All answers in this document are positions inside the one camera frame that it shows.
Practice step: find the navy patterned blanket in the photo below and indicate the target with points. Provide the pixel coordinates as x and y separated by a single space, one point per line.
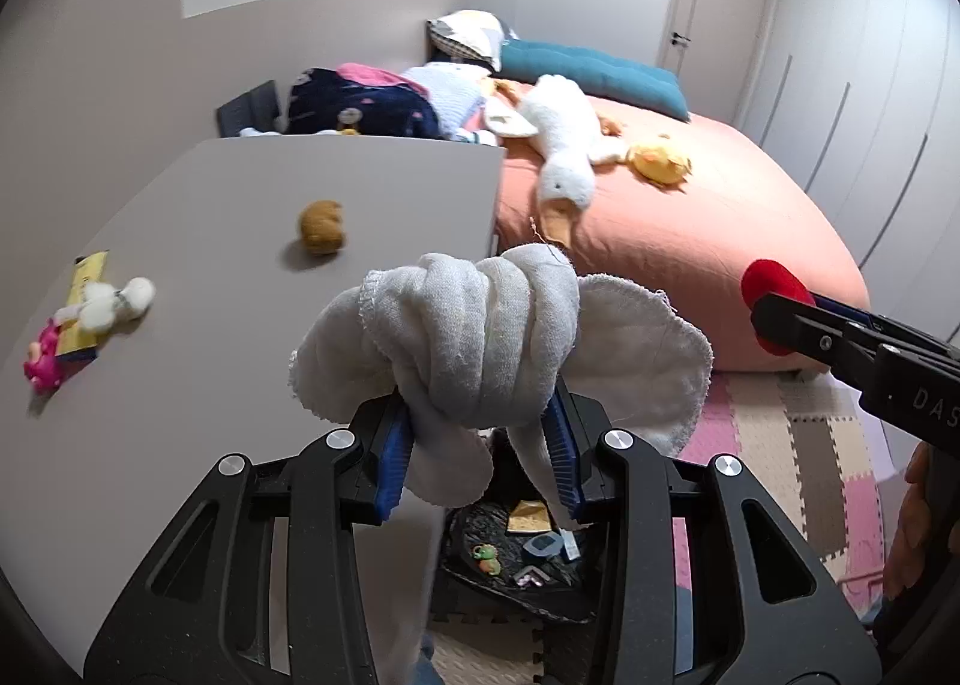
322 99

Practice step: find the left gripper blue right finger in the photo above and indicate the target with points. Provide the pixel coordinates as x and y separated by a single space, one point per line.
563 454

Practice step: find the black trash bin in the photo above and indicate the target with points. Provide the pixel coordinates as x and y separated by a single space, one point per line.
480 550

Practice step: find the small orange plush on bed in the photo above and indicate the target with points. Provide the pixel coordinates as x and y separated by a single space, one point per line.
610 127

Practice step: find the white checkered pillow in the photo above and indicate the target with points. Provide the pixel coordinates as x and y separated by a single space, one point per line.
469 37

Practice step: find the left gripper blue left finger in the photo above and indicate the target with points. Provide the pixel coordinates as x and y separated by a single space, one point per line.
395 440

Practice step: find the white knotted towel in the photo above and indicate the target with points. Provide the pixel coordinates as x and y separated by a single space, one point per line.
477 345

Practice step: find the yellow flat package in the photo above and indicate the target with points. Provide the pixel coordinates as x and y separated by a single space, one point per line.
75 344

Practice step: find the white wardrobe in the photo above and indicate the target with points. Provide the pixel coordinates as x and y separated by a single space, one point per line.
858 101

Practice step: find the small white dog plush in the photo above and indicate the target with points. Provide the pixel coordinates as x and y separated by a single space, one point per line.
107 306

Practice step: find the person's right hand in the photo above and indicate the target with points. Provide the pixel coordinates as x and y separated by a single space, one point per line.
905 563

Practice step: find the yellow chick plush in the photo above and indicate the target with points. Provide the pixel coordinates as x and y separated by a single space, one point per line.
659 162

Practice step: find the pink doll toy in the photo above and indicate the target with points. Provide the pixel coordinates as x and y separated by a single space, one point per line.
42 368

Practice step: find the grey dresser cabinet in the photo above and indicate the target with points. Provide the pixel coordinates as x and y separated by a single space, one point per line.
90 479

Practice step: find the red heart plush toy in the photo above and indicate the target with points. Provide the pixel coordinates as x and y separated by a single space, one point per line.
765 277

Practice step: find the bed with orange sheet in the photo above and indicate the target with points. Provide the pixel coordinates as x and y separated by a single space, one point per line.
693 242

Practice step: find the large white goose plush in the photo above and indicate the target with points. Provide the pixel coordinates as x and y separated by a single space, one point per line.
561 124

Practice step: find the white door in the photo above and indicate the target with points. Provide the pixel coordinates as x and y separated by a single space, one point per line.
714 49

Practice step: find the pink cloth on pile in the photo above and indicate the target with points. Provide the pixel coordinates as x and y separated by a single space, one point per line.
368 75

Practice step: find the teal long cushion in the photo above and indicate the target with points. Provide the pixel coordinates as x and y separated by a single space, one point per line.
598 74

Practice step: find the colourful foam floor mat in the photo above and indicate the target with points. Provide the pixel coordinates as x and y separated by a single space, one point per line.
747 559

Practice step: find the brown bear plush toy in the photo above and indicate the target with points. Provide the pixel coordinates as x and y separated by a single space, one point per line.
320 226

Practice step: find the light blue knit blanket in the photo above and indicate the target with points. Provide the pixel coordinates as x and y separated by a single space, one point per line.
456 92

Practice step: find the black wall socket panel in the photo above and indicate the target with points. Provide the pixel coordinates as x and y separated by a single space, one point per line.
257 108

